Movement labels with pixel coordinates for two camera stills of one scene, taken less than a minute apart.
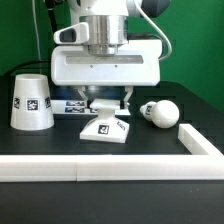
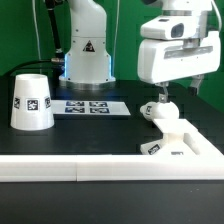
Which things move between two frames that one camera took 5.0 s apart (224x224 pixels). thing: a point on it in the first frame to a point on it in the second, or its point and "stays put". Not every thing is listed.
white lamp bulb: [163, 113] stays put
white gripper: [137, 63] to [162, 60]
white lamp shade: [32, 106] stays put
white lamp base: [106, 127] to [175, 141]
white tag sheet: [73, 107] stays put
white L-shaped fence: [120, 167] stays put
